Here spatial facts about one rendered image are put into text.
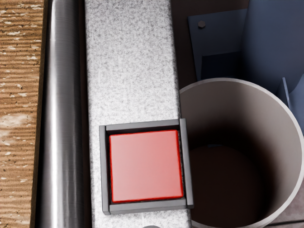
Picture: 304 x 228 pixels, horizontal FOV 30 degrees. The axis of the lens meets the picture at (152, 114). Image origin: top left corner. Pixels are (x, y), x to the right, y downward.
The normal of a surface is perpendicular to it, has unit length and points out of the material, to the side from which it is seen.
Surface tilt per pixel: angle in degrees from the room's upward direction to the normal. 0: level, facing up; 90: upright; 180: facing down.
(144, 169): 0
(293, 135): 87
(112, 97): 0
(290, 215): 0
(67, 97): 32
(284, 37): 90
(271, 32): 90
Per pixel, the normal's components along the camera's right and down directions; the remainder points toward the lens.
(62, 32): 0.33, -0.35
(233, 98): -0.22, 0.90
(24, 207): -0.05, -0.34
